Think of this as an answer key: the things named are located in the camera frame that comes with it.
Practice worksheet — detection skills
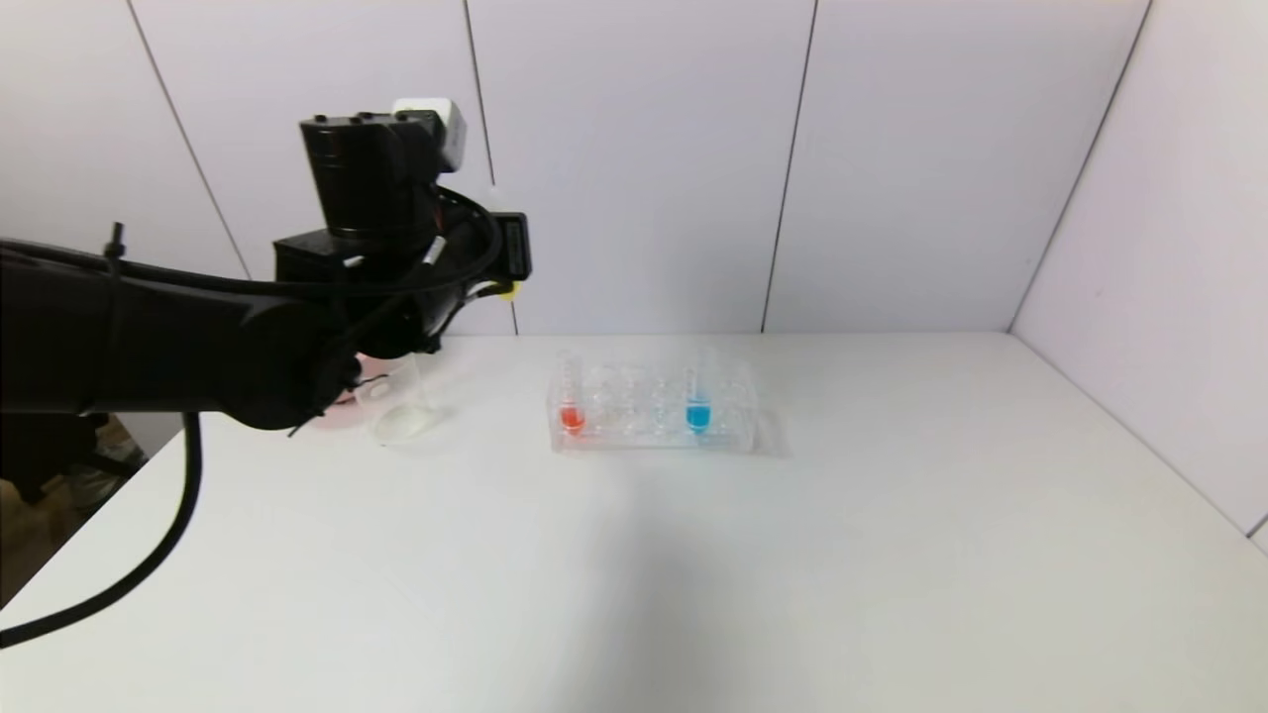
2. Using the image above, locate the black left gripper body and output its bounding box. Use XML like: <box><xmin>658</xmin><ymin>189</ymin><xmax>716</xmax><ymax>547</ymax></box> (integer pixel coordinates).
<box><xmin>438</xmin><ymin>211</ymin><xmax>533</xmax><ymax>326</ymax></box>

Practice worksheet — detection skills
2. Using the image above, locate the yellow pigment test tube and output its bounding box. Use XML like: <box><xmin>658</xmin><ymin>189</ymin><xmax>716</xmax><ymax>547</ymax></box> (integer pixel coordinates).
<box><xmin>487</xmin><ymin>186</ymin><xmax>528</xmax><ymax>301</ymax></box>

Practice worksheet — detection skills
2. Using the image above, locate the blue pigment test tube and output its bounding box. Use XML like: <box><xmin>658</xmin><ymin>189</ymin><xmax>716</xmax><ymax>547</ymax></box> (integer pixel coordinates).
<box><xmin>686</xmin><ymin>347</ymin><xmax>716</xmax><ymax>435</ymax></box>

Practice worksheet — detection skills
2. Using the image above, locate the red pigment test tube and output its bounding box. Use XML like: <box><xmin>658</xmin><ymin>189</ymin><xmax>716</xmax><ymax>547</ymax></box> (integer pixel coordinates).
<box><xmin>561</xmin><ymin>349</ymin><xmax>589</xmax><ymax>437</ymax></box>

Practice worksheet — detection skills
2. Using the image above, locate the clear glass beaker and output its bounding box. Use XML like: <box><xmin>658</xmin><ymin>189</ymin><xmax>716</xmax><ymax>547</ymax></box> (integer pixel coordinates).
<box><xmin>354</xmin><ymin>356</ymin><xmax>438</xmax><ymax>446</ymax></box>

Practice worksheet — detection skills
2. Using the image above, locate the clear acrylic test tube rack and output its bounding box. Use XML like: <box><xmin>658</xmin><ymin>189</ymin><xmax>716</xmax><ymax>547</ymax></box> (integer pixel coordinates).
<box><xmin>548</xmin><ymin>358</ymin><xmax>760</xmax><ymax>456</ymax></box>

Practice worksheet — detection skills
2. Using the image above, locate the pink bowl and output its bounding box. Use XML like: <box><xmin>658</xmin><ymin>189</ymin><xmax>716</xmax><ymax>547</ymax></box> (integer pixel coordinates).
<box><xmin>332</xmin><ymin>349</ymin><xmax>389</xmax><ymax>407</ymax></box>

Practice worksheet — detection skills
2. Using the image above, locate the black chair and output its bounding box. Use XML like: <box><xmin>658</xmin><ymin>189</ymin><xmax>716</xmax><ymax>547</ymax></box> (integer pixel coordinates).
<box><xmin>0</xmin><ymin>411</ymin><xmax>110</xmax><ymax>506</ymax></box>

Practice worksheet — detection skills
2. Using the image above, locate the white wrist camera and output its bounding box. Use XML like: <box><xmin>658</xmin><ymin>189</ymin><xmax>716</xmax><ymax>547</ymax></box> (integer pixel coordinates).
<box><xmin>393</xmin><ymin>97</ymin><xmax>467</xmax><ymax>171</ymax></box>

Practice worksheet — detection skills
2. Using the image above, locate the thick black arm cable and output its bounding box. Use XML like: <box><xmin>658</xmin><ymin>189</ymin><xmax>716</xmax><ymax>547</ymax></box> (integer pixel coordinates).
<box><xmin>0</xmin><ymin>411</ymin><xmax>204</xmax><ymax>650</ymax></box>

